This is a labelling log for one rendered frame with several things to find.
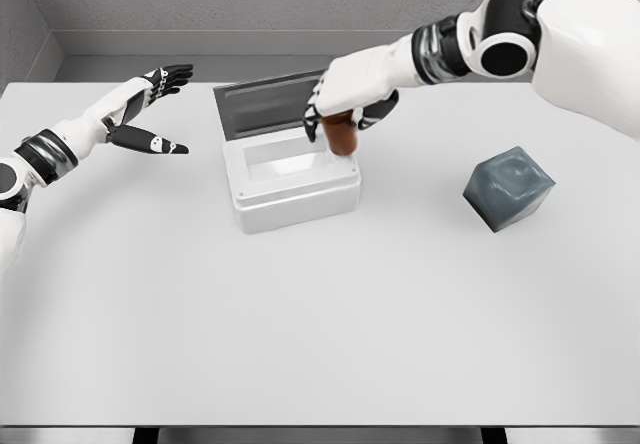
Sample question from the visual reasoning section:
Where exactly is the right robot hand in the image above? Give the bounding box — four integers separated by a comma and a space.
302, 46, 401, 144

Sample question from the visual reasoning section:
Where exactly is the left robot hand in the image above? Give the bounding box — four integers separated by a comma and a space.
83, 63, 194, 155

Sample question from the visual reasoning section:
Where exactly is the brown bottle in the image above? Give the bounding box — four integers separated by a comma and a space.
321, 108, 361, 157

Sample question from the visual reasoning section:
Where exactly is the grey box lid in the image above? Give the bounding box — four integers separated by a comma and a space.
213, 68, 331, 143

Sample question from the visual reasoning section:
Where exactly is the white box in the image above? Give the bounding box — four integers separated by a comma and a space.
222, 131, 363, 236

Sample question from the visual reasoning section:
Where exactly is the dark grey cube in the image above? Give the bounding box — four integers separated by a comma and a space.
462, 146, 557, 235

